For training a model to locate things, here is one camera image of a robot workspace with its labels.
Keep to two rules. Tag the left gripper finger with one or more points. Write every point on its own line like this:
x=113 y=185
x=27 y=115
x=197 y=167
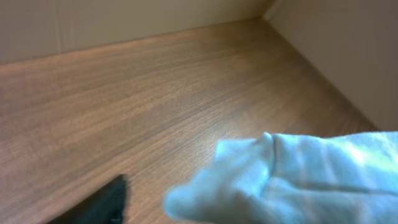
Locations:
x=105 y=206

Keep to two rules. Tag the light blue striped shorts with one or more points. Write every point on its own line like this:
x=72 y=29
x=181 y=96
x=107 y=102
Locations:
x=283 y=178

